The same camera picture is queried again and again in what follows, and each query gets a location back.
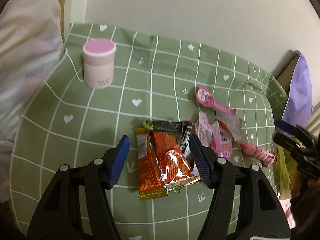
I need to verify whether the pink cylindrical jar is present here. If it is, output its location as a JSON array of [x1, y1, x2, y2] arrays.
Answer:
[[83, 38, 117, 89]]

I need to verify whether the purple pillow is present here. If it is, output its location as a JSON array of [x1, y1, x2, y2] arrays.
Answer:
[[282, 50, 313, 128]]

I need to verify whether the pink floral bedding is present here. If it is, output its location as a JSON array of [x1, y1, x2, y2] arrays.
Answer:
[[278, 194, 296, 229]]

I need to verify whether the white plastic bag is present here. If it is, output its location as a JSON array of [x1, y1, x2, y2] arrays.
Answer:
[[1, 0, 64, 202]]

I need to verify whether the green checkered tablecloth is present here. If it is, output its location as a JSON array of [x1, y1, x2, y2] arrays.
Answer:
[[11, 24, 287, 239]]

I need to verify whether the pink sachet wrapper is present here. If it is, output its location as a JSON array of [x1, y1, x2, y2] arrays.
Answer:
[[195, 111, 242, 161]]

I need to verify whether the yellow trash bag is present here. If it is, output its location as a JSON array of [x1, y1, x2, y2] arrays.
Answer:
[[276, 145, 291, 200]]

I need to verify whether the pink segmented toy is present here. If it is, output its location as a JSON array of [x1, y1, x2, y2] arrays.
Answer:
[[240, 143, 276, 167]]

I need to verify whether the dark red foil packet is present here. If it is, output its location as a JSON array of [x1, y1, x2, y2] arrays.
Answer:
[[135, 120, 200, 200]]

